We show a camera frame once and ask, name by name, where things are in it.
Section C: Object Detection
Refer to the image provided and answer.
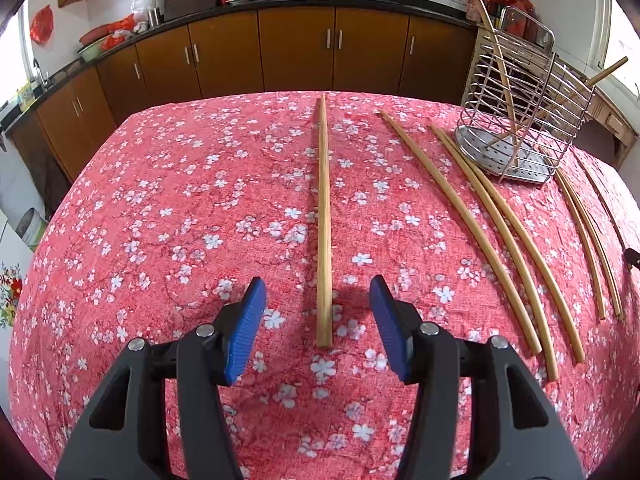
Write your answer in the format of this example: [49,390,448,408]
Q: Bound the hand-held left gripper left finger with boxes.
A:
[55,276,268,480]

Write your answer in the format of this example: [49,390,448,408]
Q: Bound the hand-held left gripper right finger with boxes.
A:
[368,275,586,480]

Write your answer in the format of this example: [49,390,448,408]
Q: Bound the metal wire chopstick holder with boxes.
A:
[454,6,597,187]

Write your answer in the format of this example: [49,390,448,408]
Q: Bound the red floral tablecloth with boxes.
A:
[7,91,640,480]

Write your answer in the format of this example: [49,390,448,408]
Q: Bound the light wooden side cabinet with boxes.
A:
[560,55,640,161]

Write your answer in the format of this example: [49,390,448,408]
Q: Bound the window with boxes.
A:
[597,0,640,96]

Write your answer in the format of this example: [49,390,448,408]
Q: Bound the white bucket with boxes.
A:
[15,207,48,252]

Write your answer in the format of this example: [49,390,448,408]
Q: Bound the flower decoration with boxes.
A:
[0,260,26,328]

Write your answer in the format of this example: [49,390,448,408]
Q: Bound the brown kitchen base cabinets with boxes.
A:
[7,5,478,181]

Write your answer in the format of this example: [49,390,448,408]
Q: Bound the large red plastic bag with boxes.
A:
[481,0,536,36]

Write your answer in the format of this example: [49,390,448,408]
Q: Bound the green basin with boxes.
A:
[77,40,108,63]

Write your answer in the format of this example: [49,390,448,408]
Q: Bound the red basin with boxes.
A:
[80,24,116,46]

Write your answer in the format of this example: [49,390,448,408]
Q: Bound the black kitchen countertop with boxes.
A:
[0,0,481,131]

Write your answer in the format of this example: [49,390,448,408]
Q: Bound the white plastic bag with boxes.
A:
[132,0,166,26]

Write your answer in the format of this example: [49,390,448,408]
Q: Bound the red plastic bag on wall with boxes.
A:
[30,5,53,43]

